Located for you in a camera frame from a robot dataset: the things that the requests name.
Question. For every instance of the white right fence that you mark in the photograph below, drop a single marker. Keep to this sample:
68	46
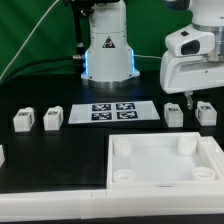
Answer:
212	156

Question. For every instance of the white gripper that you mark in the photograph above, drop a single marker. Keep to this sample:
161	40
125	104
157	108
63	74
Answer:
185	66

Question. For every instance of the white fence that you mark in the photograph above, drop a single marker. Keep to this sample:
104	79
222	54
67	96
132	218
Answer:
59	205
212	156

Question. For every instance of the white front fence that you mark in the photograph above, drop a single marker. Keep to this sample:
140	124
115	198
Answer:
59	205

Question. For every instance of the white square tabletop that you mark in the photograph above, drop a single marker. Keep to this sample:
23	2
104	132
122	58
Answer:
157	160

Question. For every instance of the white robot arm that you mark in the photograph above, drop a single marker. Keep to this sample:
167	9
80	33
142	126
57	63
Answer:
110	60

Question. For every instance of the white left block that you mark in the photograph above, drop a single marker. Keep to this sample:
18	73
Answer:
2	157

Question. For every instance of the white marker sheet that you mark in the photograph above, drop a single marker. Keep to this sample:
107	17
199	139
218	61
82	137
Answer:
113	112

